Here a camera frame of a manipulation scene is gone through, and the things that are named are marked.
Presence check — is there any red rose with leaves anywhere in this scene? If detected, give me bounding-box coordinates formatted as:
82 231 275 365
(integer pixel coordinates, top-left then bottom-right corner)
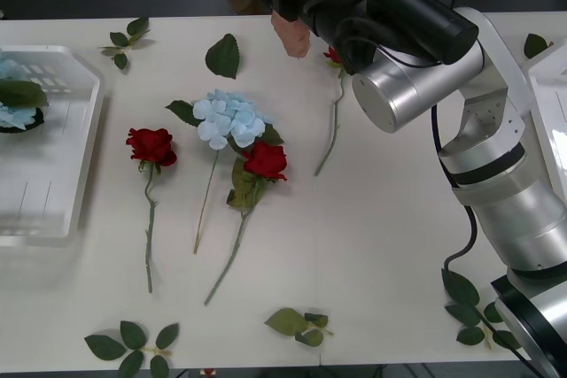
203 141 289 307

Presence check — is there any person's hand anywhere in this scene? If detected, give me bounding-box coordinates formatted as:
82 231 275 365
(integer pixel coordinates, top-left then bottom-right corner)
270 11 312 60

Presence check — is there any single large dark green leaf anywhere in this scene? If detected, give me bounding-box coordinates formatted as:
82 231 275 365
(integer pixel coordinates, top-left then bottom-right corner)
204 33 241 81

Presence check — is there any small red rosebud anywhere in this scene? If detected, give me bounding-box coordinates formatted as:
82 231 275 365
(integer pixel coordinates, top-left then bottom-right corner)
313 44 348 178

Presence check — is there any small green leaf twig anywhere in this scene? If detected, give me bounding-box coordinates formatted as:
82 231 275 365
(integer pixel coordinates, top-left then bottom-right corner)
97 17 154 72

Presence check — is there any pale blue hydrangea flower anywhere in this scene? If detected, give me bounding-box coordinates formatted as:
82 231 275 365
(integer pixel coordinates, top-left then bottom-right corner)
164 89 285 256

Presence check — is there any red rose bare stem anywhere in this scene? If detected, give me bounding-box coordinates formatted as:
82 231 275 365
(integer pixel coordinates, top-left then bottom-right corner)
125 127 178 295

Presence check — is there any shallow white box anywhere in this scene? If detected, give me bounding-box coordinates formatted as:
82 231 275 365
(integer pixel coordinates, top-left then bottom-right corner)
0 44 107 250
521 39 567 215

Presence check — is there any single small dark green leaf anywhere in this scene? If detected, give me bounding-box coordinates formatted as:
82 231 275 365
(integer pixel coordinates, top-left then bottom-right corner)
524 33 555 60

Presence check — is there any pale blue flower with leaf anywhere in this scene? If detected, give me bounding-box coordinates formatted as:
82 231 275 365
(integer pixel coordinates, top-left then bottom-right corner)
0 52 49 135

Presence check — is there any pale green curled leaf twig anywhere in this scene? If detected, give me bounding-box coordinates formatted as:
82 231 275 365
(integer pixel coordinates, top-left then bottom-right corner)
264 306 334 348

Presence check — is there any large dark green leaf twig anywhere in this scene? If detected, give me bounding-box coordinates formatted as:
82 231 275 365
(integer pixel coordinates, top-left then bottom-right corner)
441 266 523 351

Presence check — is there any five-leaf dark green twig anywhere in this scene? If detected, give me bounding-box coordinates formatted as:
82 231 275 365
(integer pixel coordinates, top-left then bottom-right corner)
83 320 181 378

